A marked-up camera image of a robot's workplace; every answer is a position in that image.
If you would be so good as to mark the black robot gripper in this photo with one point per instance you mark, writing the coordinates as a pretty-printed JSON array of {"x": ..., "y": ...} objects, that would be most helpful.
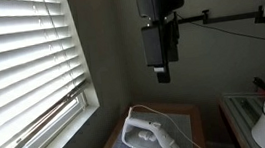
[{"x": 155, "y": 10}]

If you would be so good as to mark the aluminium rail robot base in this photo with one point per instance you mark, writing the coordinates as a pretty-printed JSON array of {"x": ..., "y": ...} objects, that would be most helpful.
[{"x": 241, "y": 112}]

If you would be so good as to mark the white pressing iron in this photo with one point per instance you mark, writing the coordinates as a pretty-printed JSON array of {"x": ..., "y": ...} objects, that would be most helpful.
[{"x": 140, "y": 133}]

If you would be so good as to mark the wooden side table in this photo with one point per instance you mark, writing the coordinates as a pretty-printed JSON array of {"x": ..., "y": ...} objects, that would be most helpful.
[{"x": 197, "y": 138}]

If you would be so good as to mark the grey checked mat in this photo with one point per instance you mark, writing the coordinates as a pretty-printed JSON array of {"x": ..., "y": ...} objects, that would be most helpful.
[{"x": 167, "y": 125}]

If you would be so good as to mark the white window blinds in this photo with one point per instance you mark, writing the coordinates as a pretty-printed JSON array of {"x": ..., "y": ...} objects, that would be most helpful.
[{"x": 40, "y": 65}]

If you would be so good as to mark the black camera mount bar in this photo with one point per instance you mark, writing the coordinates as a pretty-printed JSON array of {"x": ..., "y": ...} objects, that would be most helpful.
[{"x": 258, "y": 17}]

